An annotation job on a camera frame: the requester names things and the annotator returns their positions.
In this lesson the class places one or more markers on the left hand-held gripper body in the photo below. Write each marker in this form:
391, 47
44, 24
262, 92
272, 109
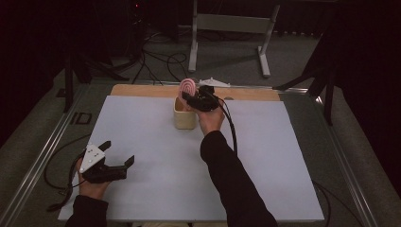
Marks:
94, 164

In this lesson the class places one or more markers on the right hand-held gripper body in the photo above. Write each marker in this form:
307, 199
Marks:
206, 101

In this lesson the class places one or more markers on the cream square container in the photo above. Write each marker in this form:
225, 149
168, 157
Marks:
183, 121

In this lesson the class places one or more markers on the person's right hand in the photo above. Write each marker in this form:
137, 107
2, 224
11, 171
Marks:
211, 121

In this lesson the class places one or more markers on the person's left hand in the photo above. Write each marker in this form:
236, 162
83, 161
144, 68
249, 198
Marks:
91, 190

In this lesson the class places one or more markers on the white table sheet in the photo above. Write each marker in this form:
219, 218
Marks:
164, 157

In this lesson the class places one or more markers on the black stand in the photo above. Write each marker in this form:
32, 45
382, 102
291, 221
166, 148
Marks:
327, 94
68, 88

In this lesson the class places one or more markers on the grey metal stand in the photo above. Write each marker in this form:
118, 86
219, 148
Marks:
233, 23

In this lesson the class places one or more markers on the black rectangular floor frame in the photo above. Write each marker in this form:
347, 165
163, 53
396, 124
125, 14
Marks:
81, 118

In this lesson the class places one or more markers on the aluminium floor rail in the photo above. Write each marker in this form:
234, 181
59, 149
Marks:
346, 164
41, 164

